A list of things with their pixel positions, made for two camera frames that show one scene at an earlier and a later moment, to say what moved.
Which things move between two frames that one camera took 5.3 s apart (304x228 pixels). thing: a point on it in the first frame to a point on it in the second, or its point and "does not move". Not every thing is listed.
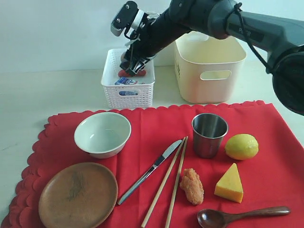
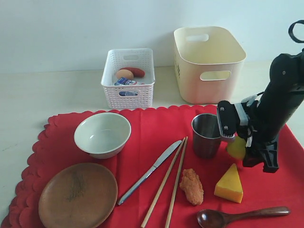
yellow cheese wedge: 229,186 does not move
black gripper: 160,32 to 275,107
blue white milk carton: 125,81 does not move
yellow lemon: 242,147 does not move
